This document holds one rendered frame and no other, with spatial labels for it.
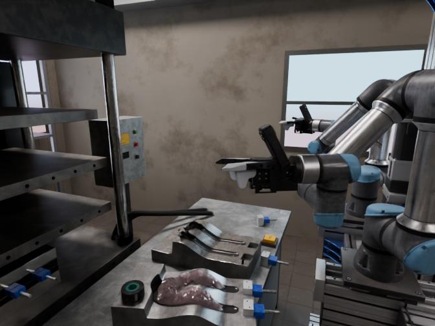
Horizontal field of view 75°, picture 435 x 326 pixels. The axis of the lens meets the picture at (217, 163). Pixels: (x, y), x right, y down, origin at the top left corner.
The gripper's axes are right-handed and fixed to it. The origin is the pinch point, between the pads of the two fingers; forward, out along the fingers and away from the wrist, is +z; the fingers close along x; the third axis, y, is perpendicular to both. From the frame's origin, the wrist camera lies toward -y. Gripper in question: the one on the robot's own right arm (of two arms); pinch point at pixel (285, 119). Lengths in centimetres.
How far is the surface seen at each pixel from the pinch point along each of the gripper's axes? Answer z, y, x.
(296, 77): 60, -16, 112
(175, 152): 192, 63, 40
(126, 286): -15, 35, -125
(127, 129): 61, -5, -77
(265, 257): -30, 52, -64
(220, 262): -21, 47, -85
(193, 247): -7, 43, -88
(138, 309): -24, 38, -126
